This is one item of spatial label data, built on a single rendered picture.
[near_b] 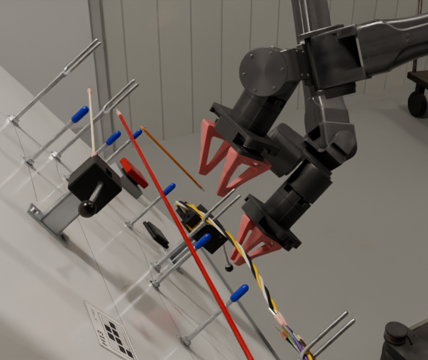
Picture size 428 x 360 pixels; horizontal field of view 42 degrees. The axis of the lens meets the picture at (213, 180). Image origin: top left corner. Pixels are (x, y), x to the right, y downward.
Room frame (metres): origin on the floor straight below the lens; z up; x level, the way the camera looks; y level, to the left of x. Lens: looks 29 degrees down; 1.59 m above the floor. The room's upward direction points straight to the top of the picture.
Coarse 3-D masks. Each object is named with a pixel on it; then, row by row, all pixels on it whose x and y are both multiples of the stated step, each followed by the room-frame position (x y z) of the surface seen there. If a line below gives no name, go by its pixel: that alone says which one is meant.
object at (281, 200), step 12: (276, 192) 0.77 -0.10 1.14; (264, 204) 0.77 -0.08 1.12; (276, 204) 0.75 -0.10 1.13; (288, 204) 0.75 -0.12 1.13; (300, 204) 0.75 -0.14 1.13; (276, 216) 0.74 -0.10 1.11; (288, 216) 0.74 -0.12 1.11; (300, 216) 0.75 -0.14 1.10; (276, 228) 0.71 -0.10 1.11; (288, 228) 0.74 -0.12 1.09
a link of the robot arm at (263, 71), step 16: (320, 32) 0.70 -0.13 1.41; (256, 48) 0.63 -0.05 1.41; (272, 48) 0.63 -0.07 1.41; (304, 48) 0.68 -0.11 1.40; (240, 64) 0.63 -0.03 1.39; (256, 64) 0.63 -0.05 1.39; (272, 64) 0.62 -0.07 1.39; (288, 64) 0.62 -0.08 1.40; (304, 64) 0.65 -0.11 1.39; (240, 80) 0.63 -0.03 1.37; (256, 80) 0.62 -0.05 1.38; (272, 80) 0.62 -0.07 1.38; (288, 80) 0.61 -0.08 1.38; (304, 80) 0.65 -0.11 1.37; (336, 96) 0.66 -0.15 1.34
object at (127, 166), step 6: (120, 162) 0.89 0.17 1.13; (126, 162) 0.88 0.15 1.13; (126, 168) 0.87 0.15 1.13; (132, 168) 0.87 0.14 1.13; (126, 174) 0.87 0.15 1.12; (132, 174) 0.86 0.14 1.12; (138, 174) 0.87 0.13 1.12; (132, 180) 0.87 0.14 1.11; (138, 180) 0.86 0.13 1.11; (144, 180) 0.87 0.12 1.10; (144, 186) 0.87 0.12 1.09
